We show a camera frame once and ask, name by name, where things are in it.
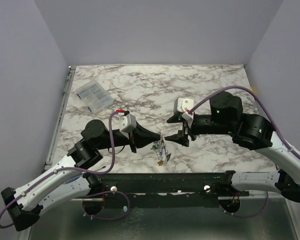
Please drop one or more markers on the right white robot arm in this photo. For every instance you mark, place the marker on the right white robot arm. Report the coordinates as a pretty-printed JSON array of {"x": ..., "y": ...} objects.
[{"x": 250, "y": 131}]

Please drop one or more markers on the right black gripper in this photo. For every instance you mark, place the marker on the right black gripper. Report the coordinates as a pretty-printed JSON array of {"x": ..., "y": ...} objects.
[{"x": 186, "y": 128}]

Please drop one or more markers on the keyring bunch with keys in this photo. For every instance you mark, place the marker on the keyring bunch with keys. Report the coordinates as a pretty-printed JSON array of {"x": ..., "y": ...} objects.
[{"x": 161, "y": 151}]

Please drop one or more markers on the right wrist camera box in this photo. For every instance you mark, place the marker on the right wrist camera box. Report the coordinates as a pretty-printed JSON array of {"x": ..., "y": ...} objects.
[{"x": 181, "y": 109}]

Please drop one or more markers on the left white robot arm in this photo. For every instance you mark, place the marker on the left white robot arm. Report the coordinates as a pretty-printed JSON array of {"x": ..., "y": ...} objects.
[{"x": 92, "y": 156}]

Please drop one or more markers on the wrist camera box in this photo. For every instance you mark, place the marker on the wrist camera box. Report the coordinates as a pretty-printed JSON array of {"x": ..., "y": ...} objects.
[
  {"x": 127, "y": 123},
  {"x": 181, "y": 109}
]

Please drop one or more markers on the clear plastic organizer box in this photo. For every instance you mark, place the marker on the clear plastic organizer box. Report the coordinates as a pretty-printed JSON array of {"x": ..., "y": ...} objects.
[{"x": 94, "y": 96}]

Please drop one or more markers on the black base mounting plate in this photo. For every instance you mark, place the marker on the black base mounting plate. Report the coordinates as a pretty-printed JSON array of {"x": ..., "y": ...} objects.
[{"x": 149, "y": 190}]

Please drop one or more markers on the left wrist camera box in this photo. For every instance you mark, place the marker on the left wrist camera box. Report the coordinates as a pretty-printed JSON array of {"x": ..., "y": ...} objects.
[{"x": 127, "y": 123}]

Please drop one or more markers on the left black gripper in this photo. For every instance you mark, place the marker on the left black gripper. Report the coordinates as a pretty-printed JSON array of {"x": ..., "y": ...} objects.
[{"x": 140, "y": 137}]

